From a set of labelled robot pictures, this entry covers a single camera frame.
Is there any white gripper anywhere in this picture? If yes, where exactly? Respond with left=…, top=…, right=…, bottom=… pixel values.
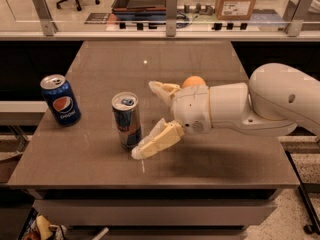
left=131, top=81, right=211, bottom=160

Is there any red bull can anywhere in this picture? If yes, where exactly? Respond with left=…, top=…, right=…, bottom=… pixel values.
left=112, top=92, right=142, bottom=150

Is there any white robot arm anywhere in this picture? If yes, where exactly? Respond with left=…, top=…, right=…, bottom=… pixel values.
left=131, top=63, right=320, bottom=160

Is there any blue pepsi can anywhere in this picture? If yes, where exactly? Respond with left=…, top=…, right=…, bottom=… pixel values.
left=40, top=74, right=81, bottom=126

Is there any orange fruit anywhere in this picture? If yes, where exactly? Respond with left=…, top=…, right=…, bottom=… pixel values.
left=182, top=76, right=206, bottom=88

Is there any cardboard box with label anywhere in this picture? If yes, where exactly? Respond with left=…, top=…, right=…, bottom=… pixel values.
left=215, top=0, right=256, bottom=20

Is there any middle metal railing post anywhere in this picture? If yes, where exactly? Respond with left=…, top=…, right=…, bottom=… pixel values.
left=166, top=0, right=177, bottom=37

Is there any metal railing post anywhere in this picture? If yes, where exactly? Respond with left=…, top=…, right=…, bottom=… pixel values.
left=285, top=0, right=313, bottom=37
left=166, top=0, right=177, bottom=37
left=32, top=0, right=57, bottom=36

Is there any left metal railing post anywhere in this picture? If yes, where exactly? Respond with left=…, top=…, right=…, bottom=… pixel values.
left=32, top=0, right=57, bottom=36

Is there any right metal railing post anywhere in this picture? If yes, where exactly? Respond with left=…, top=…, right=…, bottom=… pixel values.
left=285, top=0, right=313, bottom=37

